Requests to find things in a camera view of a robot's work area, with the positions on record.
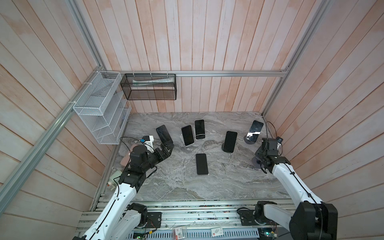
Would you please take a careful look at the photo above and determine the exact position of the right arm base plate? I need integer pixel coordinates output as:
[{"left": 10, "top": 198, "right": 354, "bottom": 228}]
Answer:
[{"left": 237, "top": 208, "right": 259, "bottom": 226}]

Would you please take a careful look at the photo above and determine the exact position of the grey far-right phone stand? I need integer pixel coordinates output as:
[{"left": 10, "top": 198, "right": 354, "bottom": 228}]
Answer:
[{"left": 244, "top": 136, "right": 255, "bottom": 145}]

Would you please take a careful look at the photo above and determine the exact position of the black wire mesh basket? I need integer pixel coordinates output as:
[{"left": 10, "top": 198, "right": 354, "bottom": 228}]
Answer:
[{"left": 120, "top": 73, "right": 178, "bottom": 101}]

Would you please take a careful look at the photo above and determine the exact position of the pale green small device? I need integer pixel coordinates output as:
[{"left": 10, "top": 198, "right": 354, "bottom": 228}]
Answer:
[{"left": 107, "top": 170, "right": 122, "bottom": 190}]

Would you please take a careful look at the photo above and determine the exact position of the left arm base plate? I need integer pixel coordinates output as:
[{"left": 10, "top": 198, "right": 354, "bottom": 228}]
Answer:
[{"left": 145, "top": 212, "right": 162, "bottom": 229}]

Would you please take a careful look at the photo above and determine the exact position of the pink phone case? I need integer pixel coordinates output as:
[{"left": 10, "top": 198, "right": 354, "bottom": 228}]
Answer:
[{"left": 120, "top": 151, "right": 131, "bottom": 167}]

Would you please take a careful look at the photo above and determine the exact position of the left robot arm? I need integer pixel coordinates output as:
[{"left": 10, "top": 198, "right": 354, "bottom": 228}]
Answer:
[{"left": 74, "top": 143, "right": 174, "bottom": 240}]

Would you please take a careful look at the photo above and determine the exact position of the phone with green case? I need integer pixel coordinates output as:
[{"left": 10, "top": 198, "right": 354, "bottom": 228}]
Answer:
[{"left": 224, "top": 131, "right": 238, "bottom": 153}]

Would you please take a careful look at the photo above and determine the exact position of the aluminium rail frame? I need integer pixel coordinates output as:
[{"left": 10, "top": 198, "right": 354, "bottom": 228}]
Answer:
[{"left": 74, "top": 199, "right": 325, "bottom": 240}]

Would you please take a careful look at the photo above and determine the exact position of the white wire mesh shelf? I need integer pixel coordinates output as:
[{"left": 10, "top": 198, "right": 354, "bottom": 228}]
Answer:
[{"left": 73, "top": 71, "right": 132, "bottom": 145}]

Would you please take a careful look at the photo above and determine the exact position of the phone with purple case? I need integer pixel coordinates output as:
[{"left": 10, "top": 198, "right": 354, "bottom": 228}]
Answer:
[{"left": 196, "top": 154, "right": 209, "bottom": 175}]

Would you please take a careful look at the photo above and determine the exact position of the dark grey phone stand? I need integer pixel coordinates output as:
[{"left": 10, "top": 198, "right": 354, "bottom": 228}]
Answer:
[{"left": 222, "top": 143, "right": 228, "bottom": 152}]

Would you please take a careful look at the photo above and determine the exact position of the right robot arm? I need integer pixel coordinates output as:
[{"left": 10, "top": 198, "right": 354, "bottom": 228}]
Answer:
[{"left": 254, "top": 138, "right": 338, "bottom": 240}]

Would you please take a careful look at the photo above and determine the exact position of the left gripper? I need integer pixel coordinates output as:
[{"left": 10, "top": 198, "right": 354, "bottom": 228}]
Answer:
[{"left": 141, "top": 143, "right": 174, "bottom": 172}]

